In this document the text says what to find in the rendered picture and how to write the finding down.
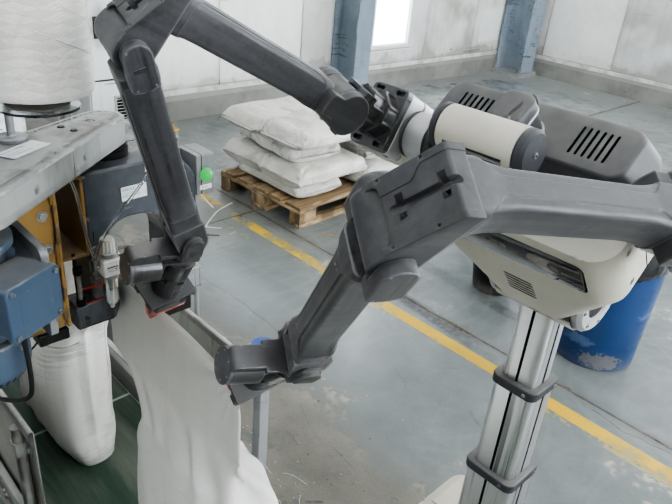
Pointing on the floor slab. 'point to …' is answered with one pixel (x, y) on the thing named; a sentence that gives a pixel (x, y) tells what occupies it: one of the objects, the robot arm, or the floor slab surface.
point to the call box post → (260, 427)
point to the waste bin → (616, 326)
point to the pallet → (265, 199)
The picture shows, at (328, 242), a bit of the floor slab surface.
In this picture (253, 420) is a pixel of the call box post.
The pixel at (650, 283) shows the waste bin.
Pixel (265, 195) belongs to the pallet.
